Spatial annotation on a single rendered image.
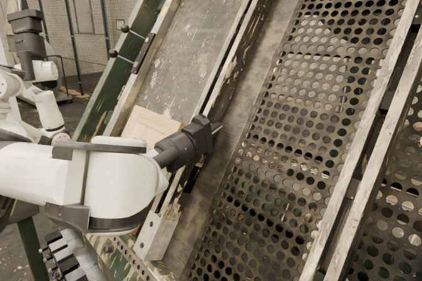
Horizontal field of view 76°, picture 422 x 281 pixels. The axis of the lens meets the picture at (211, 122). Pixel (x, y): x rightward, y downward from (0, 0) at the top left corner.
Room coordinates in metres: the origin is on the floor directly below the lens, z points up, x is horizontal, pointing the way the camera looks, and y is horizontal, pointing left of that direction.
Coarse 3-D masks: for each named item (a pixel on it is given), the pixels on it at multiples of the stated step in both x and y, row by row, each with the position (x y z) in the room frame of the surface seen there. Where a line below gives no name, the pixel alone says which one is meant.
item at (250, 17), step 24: (264, 0) 0.92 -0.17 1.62; (240, 24) 0.90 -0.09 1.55; (240, 48) 0.85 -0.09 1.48; (216, 72) 0.83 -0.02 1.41; (240, 72) 0.85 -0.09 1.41; (216, 96) 0.78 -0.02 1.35; (216, 120) 0.78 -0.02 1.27; (192, 168) 0.71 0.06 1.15; (168, 192) 0.67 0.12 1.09; (168, 216) 0.64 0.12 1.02; (144, 240) 0.61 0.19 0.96; (168, 240) 0.64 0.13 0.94
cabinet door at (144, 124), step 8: (136, 112) 1.06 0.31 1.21; (144, 112) 1.03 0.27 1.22; (152, 112) 1.00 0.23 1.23; (128, 120) 1.07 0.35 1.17; (136, 120) 1.03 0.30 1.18; (144, 120) 1.00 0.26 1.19; (152, 120) 0.97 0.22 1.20; (160, 120) 0.94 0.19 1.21; (168, 120) 0.92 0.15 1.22; (128, 128) 1.04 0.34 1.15; (136, 128) 1.01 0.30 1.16; (144, 128) 0.98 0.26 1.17; (152, 128) 0.95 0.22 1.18; (160, 128) 0.92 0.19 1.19; (168, 128) 0.89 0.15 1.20; (176, 128) 0.87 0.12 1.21; (128, 136) 1.01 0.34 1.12; (136, 136) 0.98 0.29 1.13; (144, 136) 0.95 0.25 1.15; (152, 136) 0.93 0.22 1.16; (160, 136) 0.90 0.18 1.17; (152, 144) 0.90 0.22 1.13; (136, 232) 0.73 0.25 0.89
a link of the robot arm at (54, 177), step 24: (24, 144) 0.39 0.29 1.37; (72, 144) 0.32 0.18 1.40; (96, 144) 0.32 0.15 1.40; (120, 144) 0.33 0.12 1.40; (144, 144) 0.36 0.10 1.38; (0, 168) 0.35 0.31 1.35; (24, 168) 0.33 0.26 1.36; (48, 168) 0.31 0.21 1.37; (72, 168) 0.31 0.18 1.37; (0, 192) 0.35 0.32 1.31; (24, 192) 0.31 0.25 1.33; (48, 192) 0.29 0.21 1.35; (72, 192) 0.30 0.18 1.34; (48, 216) 0.29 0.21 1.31; (72, 216) 0.28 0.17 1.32
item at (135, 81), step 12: (180, 0) 1.34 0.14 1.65; (168, 12) 1.29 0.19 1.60; (156, 24) 1.29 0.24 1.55; (168, 24) 1.29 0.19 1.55; (156, 36) 1.25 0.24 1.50; (156, 48) 1.24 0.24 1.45; (144, 60) 1.20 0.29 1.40; (144, 72) 1.19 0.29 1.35; (132, 84) 1.15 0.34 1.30; (132, 96) 1.14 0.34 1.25; (120, 108) 1.11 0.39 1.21; (120, 120) 1.10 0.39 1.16; (108, 132) 1.07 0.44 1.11
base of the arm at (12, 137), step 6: (0, 132) 0.43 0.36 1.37; (6, 132) 0.44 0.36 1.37; (12, 132) 0.44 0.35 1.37; (0, 138) 0.43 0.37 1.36; (6, 138) 0.43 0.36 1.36; (12, 138) 0.44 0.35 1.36; (18, 138) 0.44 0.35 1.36; (24, 138) 0.46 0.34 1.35; (6, 198) 0.44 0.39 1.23; (6, 204) 0.43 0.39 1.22; (0, 210) 0.40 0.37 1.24; (0, 216) 0.40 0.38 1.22
